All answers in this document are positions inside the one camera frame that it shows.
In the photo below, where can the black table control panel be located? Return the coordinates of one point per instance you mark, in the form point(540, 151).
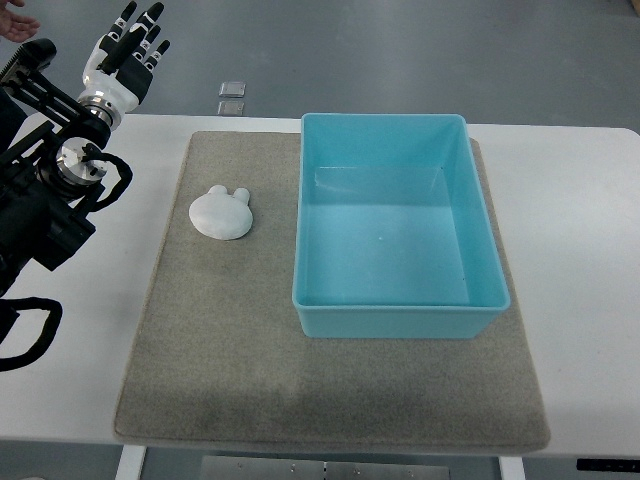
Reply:
point(608, 465)

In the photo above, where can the upper floor socket plate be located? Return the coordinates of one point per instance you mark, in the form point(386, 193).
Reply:
point(232, 89)

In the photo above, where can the white table leg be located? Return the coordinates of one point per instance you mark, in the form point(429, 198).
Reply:
point(511, 468)
point(131, 462)

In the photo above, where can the white rabbit plush toy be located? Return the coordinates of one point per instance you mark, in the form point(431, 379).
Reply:
point(221, 215)

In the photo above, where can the white right table leg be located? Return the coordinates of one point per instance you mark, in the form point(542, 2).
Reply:
point(511, 468)

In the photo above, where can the blue plastic box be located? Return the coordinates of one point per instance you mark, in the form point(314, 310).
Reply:
point(394, 238)

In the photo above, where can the person's hand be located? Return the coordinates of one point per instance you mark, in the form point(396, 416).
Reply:
point(17, 28)

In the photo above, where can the floor socket plate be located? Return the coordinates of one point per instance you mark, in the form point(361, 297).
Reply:
point(231, 108)
point(232, 89)

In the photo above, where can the grey felt mat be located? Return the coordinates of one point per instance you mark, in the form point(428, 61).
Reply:
point(220, 360)

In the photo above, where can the metal plate under table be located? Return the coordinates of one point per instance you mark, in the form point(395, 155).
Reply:
point(226, 467)

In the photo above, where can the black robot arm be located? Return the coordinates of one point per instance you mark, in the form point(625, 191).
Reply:
point(56, 175)

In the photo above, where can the white left table leg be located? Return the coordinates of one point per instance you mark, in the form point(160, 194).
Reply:
point(131, 462)

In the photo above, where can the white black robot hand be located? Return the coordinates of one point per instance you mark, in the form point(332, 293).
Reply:
point(120, 69)

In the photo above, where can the lower floor socket plate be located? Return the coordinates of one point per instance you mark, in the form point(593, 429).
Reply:
point(231, 108)

